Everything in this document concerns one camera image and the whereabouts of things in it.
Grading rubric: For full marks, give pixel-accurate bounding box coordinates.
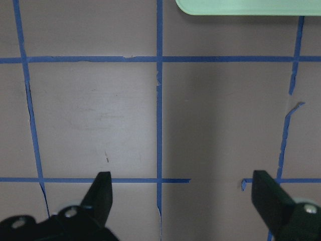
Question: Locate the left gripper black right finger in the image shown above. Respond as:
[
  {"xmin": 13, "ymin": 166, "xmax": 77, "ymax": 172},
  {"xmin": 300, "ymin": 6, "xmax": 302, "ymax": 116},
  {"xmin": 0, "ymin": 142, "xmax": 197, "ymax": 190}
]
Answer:
[{"xmin": 251, "ymin": 170, "xmax": 298, "ymax": 232}]

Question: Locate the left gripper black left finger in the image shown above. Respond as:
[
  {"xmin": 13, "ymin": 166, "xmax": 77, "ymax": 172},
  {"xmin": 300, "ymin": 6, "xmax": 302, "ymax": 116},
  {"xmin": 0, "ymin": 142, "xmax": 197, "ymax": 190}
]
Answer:
[{"xmin": 80, "ymin": 172, "xmax": 112, "ymax": 227}]

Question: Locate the light green tray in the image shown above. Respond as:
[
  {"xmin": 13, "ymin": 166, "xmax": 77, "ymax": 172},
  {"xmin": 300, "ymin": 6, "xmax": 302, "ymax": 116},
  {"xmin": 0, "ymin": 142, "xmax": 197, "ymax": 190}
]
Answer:
[{"xmin": 176, "ymin": 0, "xmax": 320, "ymax": 17}]

